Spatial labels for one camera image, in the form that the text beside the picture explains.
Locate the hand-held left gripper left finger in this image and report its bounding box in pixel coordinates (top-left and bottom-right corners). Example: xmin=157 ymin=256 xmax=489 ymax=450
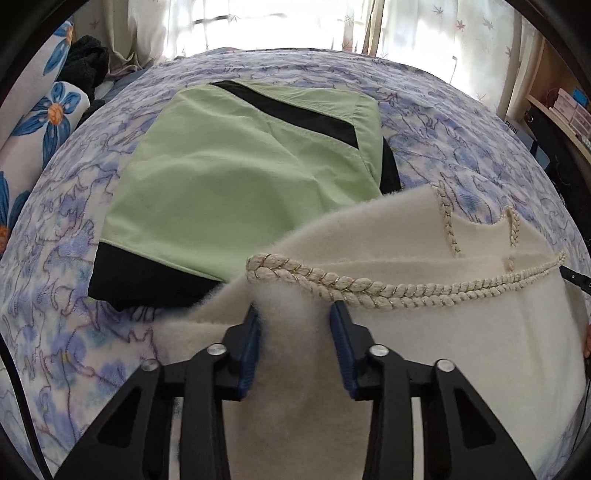
xmin=55 ymin=304 xmax=262 ymax=480

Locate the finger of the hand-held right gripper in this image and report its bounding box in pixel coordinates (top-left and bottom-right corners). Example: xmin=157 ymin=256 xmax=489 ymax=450
xmin=560 ymin=265 xmax=591 ymax=297

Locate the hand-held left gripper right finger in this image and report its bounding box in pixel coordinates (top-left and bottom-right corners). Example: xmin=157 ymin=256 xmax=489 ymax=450
xmin=329 ymin=301 xmax=539 ymax=480

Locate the cream knitted cardigan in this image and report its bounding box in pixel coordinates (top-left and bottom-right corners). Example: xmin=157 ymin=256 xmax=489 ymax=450
xmin=154 ymin=182 xmax=591 ymax=480

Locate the dark clothes pile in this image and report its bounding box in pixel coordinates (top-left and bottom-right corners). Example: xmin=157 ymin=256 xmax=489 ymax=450
xmin=59 ymin=34 xmax=112 ymax=106

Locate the black white patterned garment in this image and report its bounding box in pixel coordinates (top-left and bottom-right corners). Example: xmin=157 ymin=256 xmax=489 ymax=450
xmin=549 ymin=154 xmax=591 ymax=243

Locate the stack of pink boxes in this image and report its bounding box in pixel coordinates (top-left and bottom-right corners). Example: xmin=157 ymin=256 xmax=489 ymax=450
xmin=551 ymin=87 xmax=591 ymax=136

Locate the green garment with black trim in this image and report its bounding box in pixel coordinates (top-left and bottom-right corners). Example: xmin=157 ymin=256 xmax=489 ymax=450
xmin=88 ymin=79 xmax=402 ymax=311

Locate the wooden shelf unit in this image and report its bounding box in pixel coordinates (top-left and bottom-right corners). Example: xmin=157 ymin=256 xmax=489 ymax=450
xmin=499 ymin=37 xmax=591 ymax=185

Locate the purple floral bedsheet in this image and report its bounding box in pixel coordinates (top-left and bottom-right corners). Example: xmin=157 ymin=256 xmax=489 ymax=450
xmin=0 ymin=46 xmax=591 ymax=480

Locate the sheer floral curtain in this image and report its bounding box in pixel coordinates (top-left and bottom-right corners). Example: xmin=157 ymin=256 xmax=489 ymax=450
xmin=376 ymin=0 xmax=546 ymax=117
xmin=88 ymin=0 xmax=372 ymax=71

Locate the rolled blue flower quilt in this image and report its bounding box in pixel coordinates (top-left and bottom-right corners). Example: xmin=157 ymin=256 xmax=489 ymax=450
xmin=0 ymin=18 xmax=93 ymax=256

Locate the black cable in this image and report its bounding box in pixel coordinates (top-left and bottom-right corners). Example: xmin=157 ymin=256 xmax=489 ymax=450
xmin=0 ymin=339 xmax=52 ymax=480

